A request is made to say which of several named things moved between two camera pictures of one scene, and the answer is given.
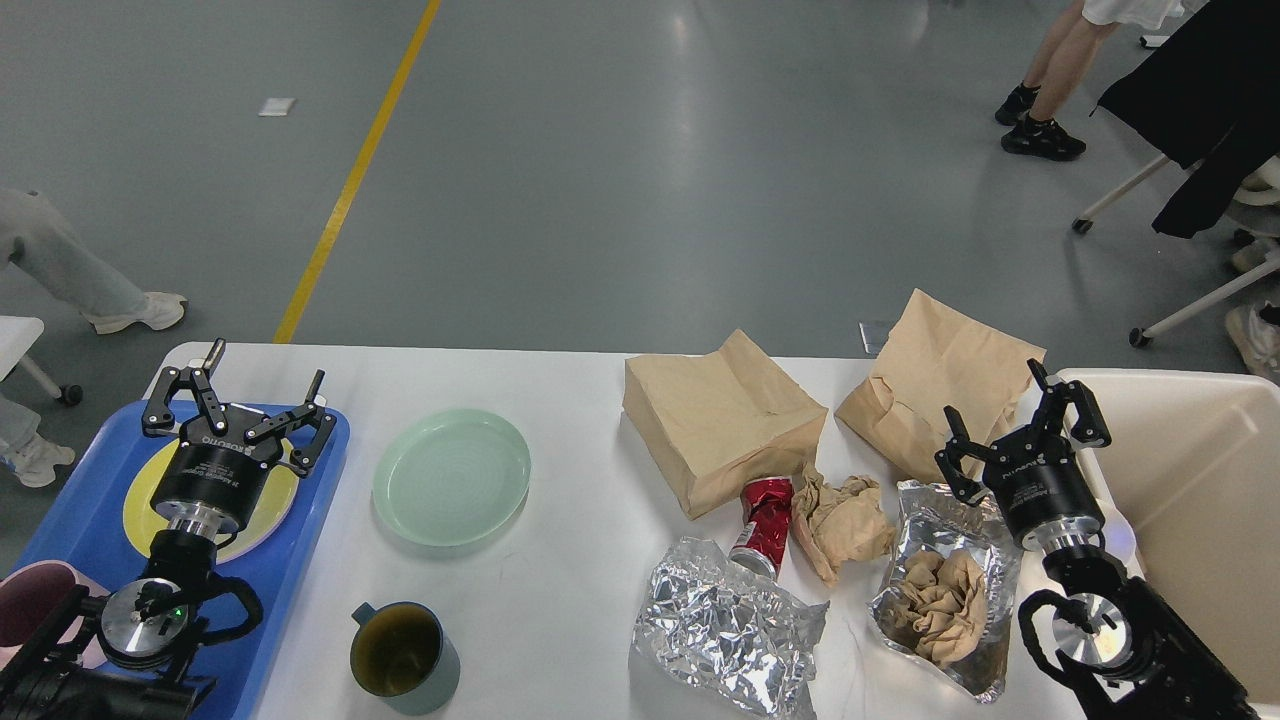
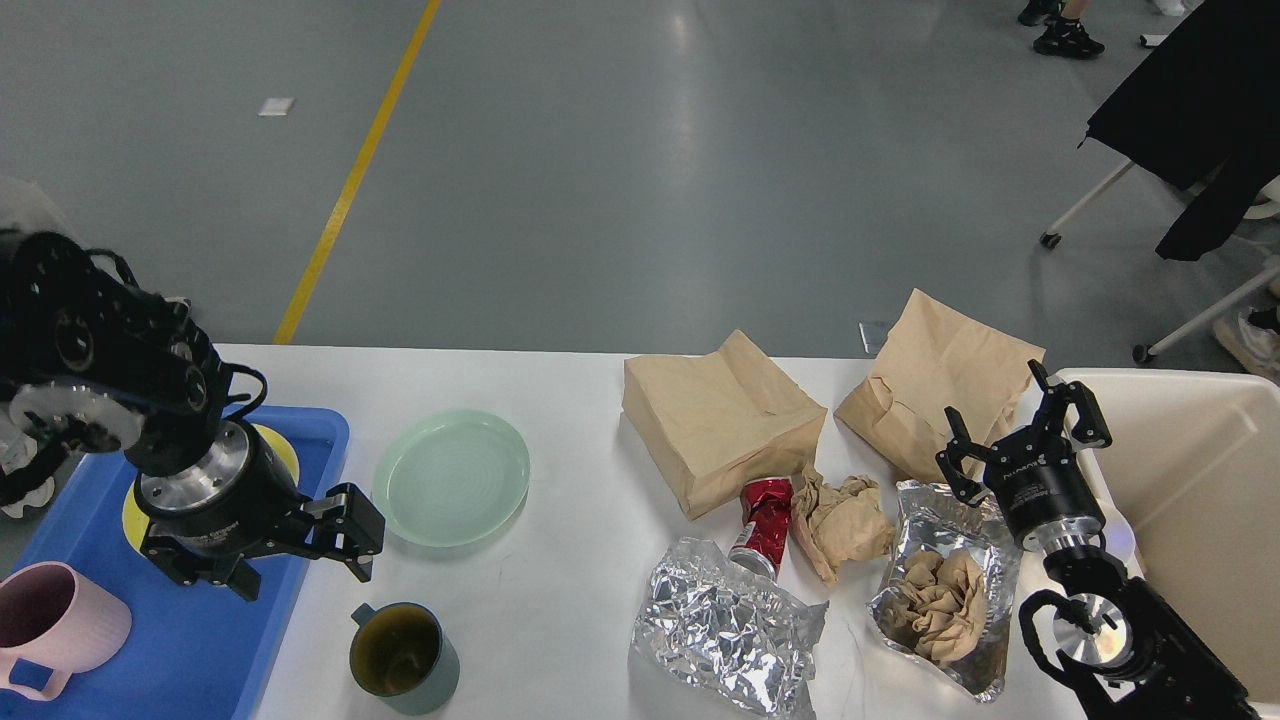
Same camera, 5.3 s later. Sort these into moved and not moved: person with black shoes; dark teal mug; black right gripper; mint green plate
Moved: person with black shoes
Not moved: dark teal mug; mint green plate; black right gripper
